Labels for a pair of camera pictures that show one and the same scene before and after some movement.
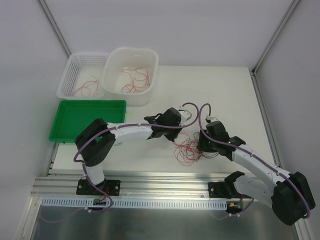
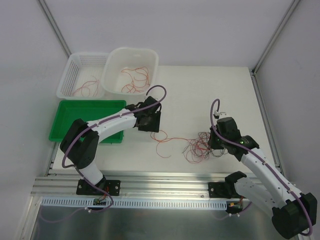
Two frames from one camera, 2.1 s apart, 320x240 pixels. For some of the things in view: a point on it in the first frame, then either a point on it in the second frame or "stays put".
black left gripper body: [172, 132] → [150, 122]
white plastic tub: [130, 73] stays put
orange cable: [140, 78] stays put
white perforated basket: [82, 78] stays put
